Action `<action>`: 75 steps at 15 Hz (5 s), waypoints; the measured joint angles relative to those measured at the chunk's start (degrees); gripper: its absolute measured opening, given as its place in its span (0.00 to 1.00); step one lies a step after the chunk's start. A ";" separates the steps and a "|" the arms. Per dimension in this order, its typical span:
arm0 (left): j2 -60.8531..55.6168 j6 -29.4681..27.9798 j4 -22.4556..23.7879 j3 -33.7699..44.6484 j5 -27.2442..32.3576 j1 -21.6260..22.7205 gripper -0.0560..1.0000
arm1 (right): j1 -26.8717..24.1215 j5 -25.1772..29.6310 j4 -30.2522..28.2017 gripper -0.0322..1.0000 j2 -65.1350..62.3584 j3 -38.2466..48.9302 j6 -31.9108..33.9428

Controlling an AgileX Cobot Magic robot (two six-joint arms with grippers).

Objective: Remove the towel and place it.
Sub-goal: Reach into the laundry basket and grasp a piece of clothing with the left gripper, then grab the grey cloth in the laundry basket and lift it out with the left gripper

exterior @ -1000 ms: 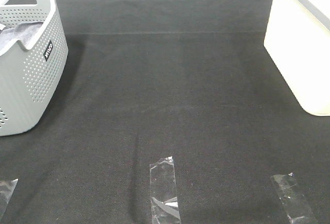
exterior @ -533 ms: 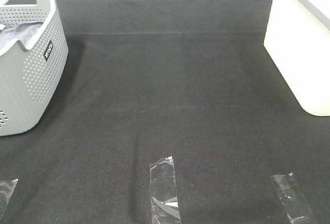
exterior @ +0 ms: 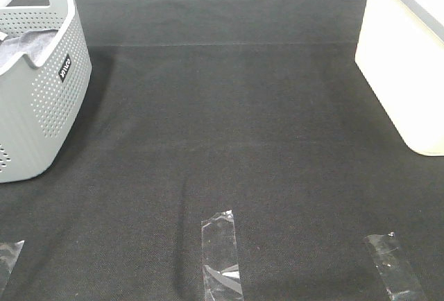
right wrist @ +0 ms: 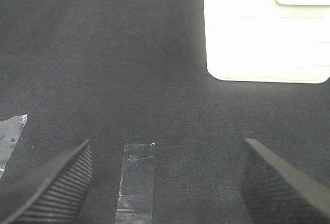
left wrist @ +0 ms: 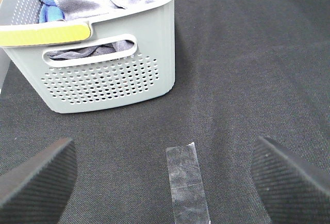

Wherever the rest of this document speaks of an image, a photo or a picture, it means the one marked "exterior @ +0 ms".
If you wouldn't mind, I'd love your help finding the grey towel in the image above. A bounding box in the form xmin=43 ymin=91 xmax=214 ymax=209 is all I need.
xmin=1 ymin=29 xmax=58 ymax=67

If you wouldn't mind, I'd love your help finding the clear tape strip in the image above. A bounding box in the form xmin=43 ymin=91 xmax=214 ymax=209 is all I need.
xmin=0 ymin=240 xmax=25 ymax=294
xmin=201 ymin=210 xmax=244 ymax=300
xmin=364 ymin=232 xmax=428 ymax=301

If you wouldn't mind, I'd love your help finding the cream plastic storage box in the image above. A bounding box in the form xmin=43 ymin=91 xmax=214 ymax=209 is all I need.
xmin=355 ymin=0 xmax=443 ymax=156

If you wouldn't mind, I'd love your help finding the right clear tape strip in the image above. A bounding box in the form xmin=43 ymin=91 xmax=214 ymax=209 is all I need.
xmin=364 ymin=232 xmax=428 ymax=301

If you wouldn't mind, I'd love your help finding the left clear tape strip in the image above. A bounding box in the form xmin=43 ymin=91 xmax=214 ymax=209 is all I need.
xmin=0 ymin=240 xmax=25 ymax=294

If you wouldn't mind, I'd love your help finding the grey perforated laundry basket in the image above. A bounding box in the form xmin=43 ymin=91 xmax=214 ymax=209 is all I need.
xmin=1 ymin=0 xmax=92 ymax=183

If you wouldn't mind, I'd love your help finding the middle clear tape strip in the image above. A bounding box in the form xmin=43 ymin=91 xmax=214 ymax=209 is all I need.
xmin=201 ymin=210 xmax=244 ymax=300

